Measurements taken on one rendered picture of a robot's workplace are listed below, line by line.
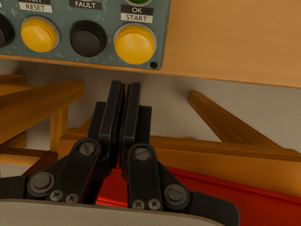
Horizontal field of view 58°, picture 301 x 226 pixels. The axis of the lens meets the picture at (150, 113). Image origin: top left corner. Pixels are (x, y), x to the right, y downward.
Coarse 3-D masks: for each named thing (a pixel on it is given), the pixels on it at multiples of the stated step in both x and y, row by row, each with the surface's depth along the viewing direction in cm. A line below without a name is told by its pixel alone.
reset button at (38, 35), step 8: (32, 24) 19; (40, 24) 19; (48, 24) 19; (24, 32) 19; (32, 32) 19; (40, 32) 19; (48, 32) 19; (24, 40) 19; (32, 40) 19; (40, 40) 19; (48, 40) 19; (56, 40) 20; (32, 48) 20; (40, 48) 20; (48, 48) 20
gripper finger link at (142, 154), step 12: (144, 144) 12; (132, 156) 12; (144, 156) 12; (132, 168) 11; (144, 168) 11; (156, 168) 11; (132, 180) 11; (144, 180) 11; (156, 180) 11; (132, 192) 10; (144, 192) 10; (156, 192) 10; (132, 204) 10; (144, 204) 10; (156, 204) 10
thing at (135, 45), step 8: (120, 32) 19; (128, 32) 19; (136, 32) 19; (144, 32) 19; (120, 40) 19; (128, 40) 19; (136, 40) 19; (144, 40) 19; (152, 40) 19; (120, 48) 19; (128, 48) 19; (136, 48) 19; (144, 48) 19; (152, 48) 19; (120, 56) 20; (128, 56) 20; (136, 56) 20; (144, 56) 20; (136, 64) 20
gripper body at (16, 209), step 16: (0, 208) 9; (16, 208) 9; (32, 208) 9; (48, 208) 9; (64, 208) 9; (80, 208) 9; (96, 208) 9; (112, 208) 9; (128, 208) 10; (0, 224) 8; (16, 224) 8; (32, 224) 9; (48, 224) 9; (64, 224) 9; (80, 224) 9; (96, 224) 9; (112, 224) 9; (128, 224) 9; (144, 224) 9; (160, 224) 9; (176, 224) 9; (192, 224) 9; (208, 224) 9
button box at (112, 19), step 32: (0, 0) 19; (32, 0) 18; (64, 0) 18; (96, 0) 18; (128, 0) 18; (160, 0) 18; (64, 32) 20; (160, 32) 20; (96, 64) 22; (128, 64) 22; (160, 64) 22
